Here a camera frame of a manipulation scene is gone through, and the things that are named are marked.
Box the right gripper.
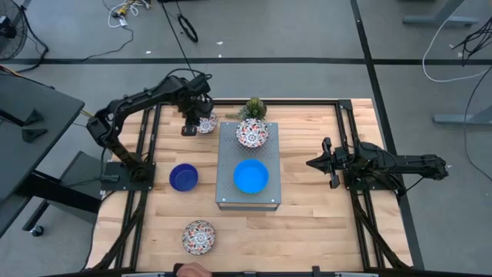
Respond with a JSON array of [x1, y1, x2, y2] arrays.
[[306, 137, 351, 189]]

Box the floral patterned ceramic bowl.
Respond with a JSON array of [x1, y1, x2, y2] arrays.
[[235, 118, 270, 149], [191, 111, 218, 135], [181, 219, 216, 256]]

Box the dark blue plastic bowl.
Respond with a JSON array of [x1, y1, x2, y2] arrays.
[[168, 163, 199, 192]]

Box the light blue plastic bowl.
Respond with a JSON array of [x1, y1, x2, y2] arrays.
[[233, 159, 270, 195]]

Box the grey perforated metal shelf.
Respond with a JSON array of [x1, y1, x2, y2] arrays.
[[214, 122, 282, 212]]

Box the potted succulent plant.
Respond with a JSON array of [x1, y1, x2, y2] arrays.
[[225, 97, 268, 122]]

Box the dark grey box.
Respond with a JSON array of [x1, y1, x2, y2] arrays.
[[48, 150, 105, 225]]

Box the grey desk foot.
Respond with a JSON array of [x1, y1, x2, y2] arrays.
[[402, 0, 480, 28], [432, 105, 492, 126]]

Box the black desk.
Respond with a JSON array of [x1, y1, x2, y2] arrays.
[[0, 72, 103, 238]]

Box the person's hand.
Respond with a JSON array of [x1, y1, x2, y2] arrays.
[[176, 262, 213, 277]]

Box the black floor fan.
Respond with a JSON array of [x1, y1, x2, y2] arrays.
[[0, 0, 29, 62]]

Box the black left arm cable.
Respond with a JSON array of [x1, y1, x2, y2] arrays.
[[164, 68, 214, 84]]

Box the coiled black cable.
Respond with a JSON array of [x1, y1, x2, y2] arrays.
[[177, 13, 200, 44]]

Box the long black cable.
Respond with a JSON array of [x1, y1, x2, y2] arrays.
[[160, 0, 195, 74]]

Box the thin black floor cable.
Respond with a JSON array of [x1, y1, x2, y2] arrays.
[[84, 25, 135, 62]]

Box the yellow cables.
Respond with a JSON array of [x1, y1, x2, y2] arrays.
[[0, 64, 97, 118]]

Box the white cable bundle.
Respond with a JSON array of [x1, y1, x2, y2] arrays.
[[107, 0, 151, 29]]

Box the curved black floor cable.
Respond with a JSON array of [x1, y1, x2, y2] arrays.
[[463, 67, 492, 182]]

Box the white floor cable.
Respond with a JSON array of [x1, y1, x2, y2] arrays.
[[421, 0, 492, 84]]

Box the black triangular bracket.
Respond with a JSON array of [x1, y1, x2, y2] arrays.
[[22, 108, 45, 126], [21, 128, 49, 145]]

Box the black cable bundle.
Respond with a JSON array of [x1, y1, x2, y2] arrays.
[[451, 17, 492, 66]]

